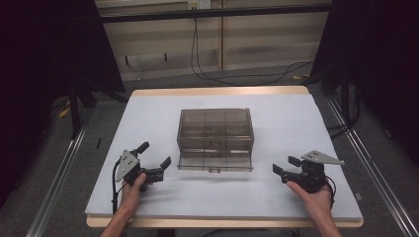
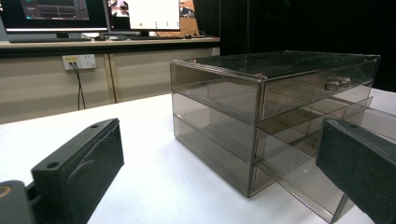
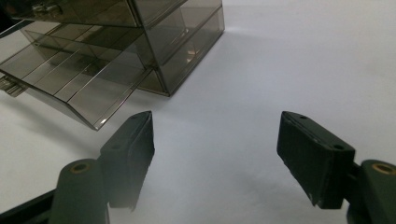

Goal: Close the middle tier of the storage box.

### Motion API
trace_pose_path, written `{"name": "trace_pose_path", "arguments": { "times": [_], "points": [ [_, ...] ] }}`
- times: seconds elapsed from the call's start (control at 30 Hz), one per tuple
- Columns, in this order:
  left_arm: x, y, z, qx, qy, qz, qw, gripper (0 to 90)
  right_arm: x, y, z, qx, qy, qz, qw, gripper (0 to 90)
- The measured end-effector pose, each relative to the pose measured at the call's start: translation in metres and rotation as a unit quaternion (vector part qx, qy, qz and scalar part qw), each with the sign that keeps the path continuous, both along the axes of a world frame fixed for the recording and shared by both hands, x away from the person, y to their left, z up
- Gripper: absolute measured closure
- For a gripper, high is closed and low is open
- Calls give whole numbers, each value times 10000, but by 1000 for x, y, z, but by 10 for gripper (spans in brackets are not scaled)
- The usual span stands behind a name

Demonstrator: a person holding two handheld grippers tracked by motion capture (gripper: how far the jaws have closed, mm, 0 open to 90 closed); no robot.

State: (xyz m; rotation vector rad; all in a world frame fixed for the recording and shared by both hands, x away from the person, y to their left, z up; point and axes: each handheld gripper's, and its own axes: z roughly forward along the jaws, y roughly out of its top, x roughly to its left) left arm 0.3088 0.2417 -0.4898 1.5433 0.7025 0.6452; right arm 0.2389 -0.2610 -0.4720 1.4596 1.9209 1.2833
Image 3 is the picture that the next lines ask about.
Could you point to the smoked clear plastic drawer cabinet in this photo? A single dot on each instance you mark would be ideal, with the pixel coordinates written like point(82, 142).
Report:
point(193, 46)

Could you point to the smoked clear plastic divided drawer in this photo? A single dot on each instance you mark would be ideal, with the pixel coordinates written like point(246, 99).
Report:
point(77, 74)

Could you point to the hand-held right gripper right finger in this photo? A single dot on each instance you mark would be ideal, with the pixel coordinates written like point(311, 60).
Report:
point(311, 155)

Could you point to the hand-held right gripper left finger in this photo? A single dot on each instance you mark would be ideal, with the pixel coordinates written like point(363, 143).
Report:
point(130, 155)

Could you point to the smoked clear plastic closed drawer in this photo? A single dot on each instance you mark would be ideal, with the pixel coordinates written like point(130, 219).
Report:
point(93, 12)

